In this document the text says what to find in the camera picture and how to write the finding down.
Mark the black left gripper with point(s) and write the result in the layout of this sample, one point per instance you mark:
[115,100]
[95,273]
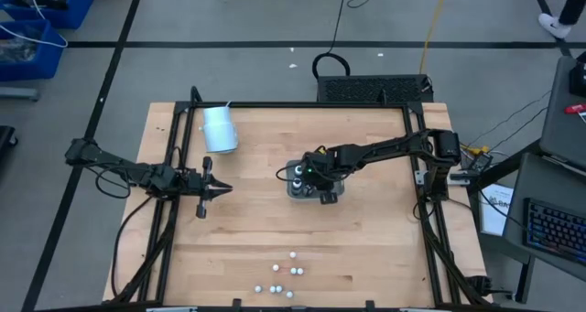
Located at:
[194,186]

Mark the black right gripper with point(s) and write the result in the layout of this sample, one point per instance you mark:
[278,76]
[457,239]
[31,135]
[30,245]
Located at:
[327,172]

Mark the large green-capped colouring bottle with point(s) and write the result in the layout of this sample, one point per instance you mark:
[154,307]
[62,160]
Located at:
[298,169]

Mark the large black-capped colouring bottle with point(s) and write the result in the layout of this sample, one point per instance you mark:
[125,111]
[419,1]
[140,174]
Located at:
[296,182]

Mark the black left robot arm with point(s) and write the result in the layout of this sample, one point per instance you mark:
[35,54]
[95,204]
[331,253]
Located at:
[114,165]

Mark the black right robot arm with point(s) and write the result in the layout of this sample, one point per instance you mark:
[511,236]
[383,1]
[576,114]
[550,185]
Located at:
[393,147]

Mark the grey plastic tray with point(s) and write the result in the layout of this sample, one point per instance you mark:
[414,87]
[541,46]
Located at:
[341,186]

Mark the white cylindrical container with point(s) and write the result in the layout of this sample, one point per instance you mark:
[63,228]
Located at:
[220,131]

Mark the black computer case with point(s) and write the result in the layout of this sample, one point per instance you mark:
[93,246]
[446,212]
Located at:
[366,89]

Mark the white light bar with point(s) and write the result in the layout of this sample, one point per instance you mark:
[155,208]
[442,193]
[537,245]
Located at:
[171,309]

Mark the small black electronics box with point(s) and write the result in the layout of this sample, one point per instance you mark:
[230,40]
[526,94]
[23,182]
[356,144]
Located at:
[481,163]

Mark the white paper sheet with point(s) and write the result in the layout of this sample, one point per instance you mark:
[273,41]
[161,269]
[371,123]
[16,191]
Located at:
[492,216]

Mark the blue plastic bin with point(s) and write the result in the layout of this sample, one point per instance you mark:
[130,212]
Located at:
[46,65]
[78,5]

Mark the grey metal bar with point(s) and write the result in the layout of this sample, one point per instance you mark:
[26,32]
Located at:
[18,93]

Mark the black backlit keyboard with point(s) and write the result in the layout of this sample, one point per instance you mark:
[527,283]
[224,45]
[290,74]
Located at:
[554,229]

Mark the dark grey desk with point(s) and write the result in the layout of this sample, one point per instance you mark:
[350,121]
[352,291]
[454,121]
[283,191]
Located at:
[563,133]

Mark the red tool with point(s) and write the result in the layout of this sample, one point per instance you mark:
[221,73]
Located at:
[574,109]

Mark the black desk object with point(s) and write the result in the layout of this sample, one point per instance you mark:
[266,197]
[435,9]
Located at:
[579,81]

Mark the person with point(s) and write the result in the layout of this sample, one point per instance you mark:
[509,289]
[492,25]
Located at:
[572,5]

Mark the black table frame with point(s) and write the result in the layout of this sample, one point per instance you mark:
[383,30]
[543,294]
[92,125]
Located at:
[297,104]

